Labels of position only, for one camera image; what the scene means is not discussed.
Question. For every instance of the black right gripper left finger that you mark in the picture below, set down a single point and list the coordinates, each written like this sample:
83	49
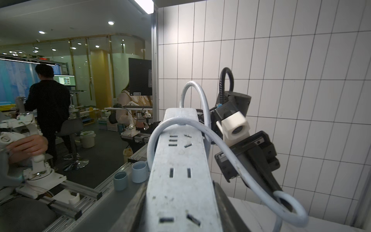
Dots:
130	219

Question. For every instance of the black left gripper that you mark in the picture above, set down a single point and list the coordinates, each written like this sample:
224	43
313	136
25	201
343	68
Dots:
258	155

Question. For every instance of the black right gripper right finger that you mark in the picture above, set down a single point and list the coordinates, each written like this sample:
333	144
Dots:
230	219

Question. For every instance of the teal green cup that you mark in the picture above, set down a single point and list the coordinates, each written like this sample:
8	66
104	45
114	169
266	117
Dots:
120	181

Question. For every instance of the light blue cup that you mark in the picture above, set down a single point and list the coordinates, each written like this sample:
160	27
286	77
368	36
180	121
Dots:
140	172

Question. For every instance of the person in black clothes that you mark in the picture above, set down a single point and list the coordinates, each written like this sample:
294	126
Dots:
51	100

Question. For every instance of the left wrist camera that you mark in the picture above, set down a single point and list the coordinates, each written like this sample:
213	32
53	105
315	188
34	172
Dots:
232	124

